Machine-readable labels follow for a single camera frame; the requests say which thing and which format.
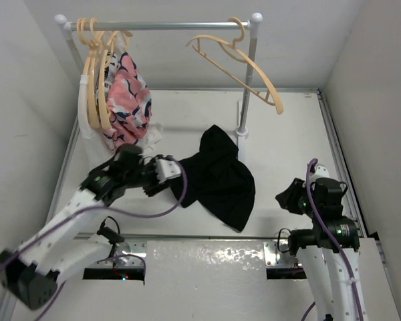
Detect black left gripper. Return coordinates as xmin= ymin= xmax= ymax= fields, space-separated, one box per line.
xmin=124 ymin=156 xmax=170 ymax=195

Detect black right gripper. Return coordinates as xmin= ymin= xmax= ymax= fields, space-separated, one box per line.
xmin=275 ymin=177 xmax=320 ymax=217

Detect black t shirt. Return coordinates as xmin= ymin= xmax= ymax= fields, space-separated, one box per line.
xmin=179 ymin=125 xmax=255 ymax=233

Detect beige plastic hanger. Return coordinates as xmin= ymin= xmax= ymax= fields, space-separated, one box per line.
xmin=186 ymin=13 xmax=284 ymax=115

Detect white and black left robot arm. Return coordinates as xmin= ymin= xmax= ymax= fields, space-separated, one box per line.
xmin=0 ymin=144 xmax=185 ymax=310

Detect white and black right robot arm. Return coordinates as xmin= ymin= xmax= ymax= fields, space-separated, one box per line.
xmin=276 ymin=177 xmax=368 ymax=320

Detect beige hanger on rack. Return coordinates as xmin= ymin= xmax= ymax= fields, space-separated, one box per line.
xmin=96 ymin=30 xmax=133 ymax=130
xmin=76 ymin=18 xmax=95 ymax=136
xmin=77 ymin=18 xmax=105 ymax=129

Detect pink patterned garment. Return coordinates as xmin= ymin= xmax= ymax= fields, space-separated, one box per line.
xmin=103 ymin=51 xmax=152 ymax=150

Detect white metal clothes rack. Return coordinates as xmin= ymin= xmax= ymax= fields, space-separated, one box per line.
xmin=54 ymin=12 xmax=263 ymax=161

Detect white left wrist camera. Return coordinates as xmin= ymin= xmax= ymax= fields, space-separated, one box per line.
xmin=154 ymin=157 xmax=182 ymax=184

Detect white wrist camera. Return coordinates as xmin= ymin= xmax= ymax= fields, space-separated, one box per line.
xmin=154 ymin=157 xmax=182 ymax=184
xmin=309 ymin=164 xmax=330 ymax=183

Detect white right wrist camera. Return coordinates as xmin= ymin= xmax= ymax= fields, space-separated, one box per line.
xmin=309 ymin=164 xmax=330 ymax=183

